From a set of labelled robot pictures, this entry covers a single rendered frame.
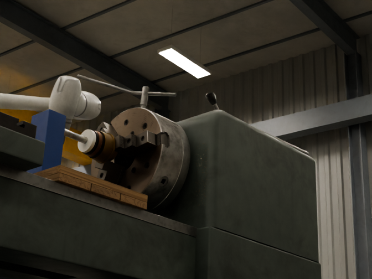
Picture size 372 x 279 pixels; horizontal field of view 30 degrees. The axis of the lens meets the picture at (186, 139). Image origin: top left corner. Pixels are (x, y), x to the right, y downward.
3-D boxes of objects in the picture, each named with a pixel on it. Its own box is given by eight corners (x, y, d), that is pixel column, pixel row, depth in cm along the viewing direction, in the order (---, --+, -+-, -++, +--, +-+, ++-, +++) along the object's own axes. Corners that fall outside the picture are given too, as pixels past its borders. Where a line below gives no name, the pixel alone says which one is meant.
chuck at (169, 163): (104, 215, 222) (119, 123, 232) (175, 211, 201) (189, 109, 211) (82, 208, 216) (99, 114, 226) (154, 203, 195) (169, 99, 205)
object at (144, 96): (145, 122, 218) (150, 88, 222) (144, 120, 216) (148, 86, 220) (138, 122, 219) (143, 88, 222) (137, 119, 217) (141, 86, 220)
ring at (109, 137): (102, 140, 212) (79, 130, 205) (123, 133, 206) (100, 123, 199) (100, 169, 208) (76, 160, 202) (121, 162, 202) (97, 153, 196)
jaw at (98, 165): (133, 170, 210) (120, 207, 209) (123, 167, 214) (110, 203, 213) (106, 159, 203) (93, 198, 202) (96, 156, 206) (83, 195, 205)
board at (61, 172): (62, 228, 209) (63, 216, 211) (146, 209, 187) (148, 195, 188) (-25, 205, 189) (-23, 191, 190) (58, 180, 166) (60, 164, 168)
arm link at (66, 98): (65, 119, 249) (83, 122, 262) (76, 77, 249) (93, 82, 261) (40, 112, 253) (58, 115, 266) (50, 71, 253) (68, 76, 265)
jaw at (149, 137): (138, 148, 212) (167, 134, 205) (139, 163, 210) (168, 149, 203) (112, 137, 204) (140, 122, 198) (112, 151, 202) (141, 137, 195)
